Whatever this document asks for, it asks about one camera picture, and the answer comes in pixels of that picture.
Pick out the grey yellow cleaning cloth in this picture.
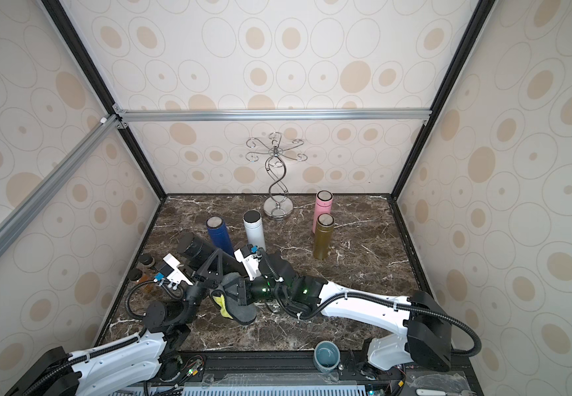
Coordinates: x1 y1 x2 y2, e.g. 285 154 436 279
210 272 257 325

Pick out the black thermos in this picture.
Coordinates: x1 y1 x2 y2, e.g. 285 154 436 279
176 231 248 278

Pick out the gold thermos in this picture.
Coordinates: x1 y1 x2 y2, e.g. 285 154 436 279
313 213 335 260

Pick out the pink thermos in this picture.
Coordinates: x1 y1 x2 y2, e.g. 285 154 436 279
312 190 334 233

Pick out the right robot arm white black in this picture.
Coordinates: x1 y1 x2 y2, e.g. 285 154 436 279
222 250 482 372

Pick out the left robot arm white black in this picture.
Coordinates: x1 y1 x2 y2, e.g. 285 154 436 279
6 248 224 395

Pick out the blue thermos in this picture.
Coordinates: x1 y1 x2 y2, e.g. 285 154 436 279
206 215 235 257

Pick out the white thermos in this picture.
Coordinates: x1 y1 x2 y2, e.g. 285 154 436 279
243 210 266 249

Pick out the dark lid spice jar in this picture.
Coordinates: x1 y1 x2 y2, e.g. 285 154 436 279
138 253 156 270

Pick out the orange spice jar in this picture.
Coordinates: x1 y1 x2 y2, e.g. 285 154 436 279
127 268 151 285

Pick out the silver metal cup stand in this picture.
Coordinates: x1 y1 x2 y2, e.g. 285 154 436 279
245 131 307 220

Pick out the teal ceramic mug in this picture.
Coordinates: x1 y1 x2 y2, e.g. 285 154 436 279
313 341 341 373

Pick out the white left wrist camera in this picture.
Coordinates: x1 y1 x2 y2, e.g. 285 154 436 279
154 253 193 290

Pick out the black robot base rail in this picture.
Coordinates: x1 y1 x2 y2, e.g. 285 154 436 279
108 351 482 395

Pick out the horizontal aluminium frame bar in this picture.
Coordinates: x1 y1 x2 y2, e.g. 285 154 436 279
118 108 432 122

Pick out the left aluminium frame bar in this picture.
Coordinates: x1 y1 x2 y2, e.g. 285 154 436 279
0 115 119 258

